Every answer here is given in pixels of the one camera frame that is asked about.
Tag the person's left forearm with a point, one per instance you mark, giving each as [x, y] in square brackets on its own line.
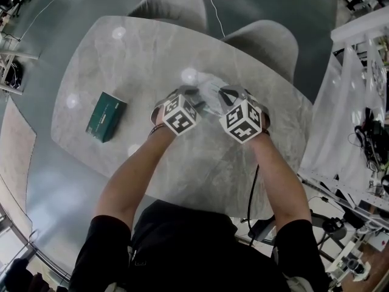
[133, 175]

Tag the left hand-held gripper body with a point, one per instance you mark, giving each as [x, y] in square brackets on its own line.
[179, 116]

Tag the dark green box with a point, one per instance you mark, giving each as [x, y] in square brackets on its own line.
[106, 117]

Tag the beige rug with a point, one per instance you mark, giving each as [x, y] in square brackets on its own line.
[15, 151]

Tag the grey upholstered chair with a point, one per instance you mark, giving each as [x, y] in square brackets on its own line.
[264, 47]
[173, 5]

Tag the person's right forearm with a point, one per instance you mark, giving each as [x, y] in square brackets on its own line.
[281, 178]

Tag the white metal frame rack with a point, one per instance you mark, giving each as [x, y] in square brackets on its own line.
[343, 102]

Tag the person's black shirt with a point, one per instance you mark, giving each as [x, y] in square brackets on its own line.
[194, 251]

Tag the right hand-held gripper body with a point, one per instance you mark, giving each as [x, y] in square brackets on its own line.
[242, 121]

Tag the person's left hand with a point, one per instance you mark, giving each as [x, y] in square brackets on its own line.
[156, 116]

